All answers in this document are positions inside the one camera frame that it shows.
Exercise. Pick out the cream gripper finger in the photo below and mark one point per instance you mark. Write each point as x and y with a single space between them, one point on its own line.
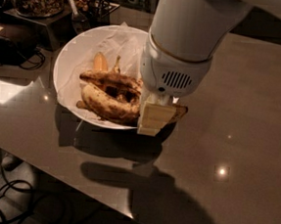
156 112

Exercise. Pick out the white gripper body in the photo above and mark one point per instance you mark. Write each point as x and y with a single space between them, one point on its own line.
170 72

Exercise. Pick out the large spotted front banana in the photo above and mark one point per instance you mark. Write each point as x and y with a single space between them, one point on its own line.
121 112

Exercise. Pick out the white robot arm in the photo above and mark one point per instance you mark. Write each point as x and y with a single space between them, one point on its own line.
178 50

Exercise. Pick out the dark spotted upper banana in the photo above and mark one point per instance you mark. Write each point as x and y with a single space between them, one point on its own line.
112 79

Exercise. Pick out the yellow orange banana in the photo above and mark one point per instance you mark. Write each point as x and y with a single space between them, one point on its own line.
100 62

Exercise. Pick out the small banana pieces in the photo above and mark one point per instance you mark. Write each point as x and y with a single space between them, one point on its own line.
81 105

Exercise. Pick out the white bowl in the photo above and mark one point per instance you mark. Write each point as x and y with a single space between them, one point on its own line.
70 55

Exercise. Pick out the white paper liner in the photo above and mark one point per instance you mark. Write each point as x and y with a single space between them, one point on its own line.
120 46

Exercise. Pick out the black stand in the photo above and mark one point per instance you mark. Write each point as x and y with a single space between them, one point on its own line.
53 32

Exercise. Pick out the metal scoop with label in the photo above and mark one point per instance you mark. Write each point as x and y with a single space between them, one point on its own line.
79 21

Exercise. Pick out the black device with cable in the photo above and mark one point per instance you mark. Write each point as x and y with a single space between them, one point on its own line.
18 47

